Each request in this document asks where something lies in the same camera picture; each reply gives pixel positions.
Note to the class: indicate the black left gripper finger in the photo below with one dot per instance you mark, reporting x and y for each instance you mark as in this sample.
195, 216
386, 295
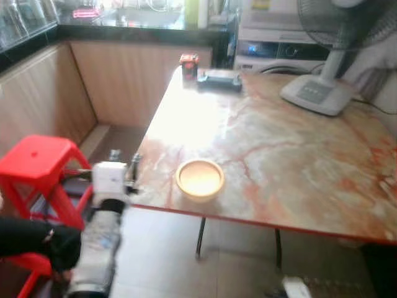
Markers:
135, 160
115, 156

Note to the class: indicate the yellow round bowl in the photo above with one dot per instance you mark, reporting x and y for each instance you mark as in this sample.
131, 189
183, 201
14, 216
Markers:
200, 180

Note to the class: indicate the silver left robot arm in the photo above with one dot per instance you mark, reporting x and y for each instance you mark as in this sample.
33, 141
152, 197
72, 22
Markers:
99, 248

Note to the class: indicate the person forearm in black sleeve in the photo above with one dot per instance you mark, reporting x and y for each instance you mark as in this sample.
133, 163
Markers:
31, 239

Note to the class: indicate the red plastic stool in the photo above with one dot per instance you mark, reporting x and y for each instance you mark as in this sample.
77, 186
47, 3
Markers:
37, 158

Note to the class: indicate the wooden counter with black top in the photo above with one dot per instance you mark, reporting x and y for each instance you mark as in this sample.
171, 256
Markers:
124, 74

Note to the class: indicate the black metal table leg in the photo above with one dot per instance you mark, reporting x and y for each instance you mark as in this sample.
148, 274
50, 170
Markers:
200, 239
278, 248

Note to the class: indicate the grey hanging cloth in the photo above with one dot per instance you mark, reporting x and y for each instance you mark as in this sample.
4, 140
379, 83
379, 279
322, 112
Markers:
372, 62

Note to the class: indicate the small red lit display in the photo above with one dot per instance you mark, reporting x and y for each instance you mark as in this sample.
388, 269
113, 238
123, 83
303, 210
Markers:
85, 13

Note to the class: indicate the green bottle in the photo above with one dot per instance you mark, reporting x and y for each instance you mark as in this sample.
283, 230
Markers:
191, 11

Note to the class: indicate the white bottle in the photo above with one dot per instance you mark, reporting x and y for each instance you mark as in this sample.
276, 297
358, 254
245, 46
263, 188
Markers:
203, 12

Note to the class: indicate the white standing fan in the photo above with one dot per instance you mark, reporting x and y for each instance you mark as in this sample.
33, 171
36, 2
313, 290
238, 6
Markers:
316, 93

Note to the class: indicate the white washing machine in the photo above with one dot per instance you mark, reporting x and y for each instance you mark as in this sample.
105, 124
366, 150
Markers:
273, 37

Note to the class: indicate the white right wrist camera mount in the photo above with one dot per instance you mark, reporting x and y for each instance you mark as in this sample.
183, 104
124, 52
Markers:
296, 287

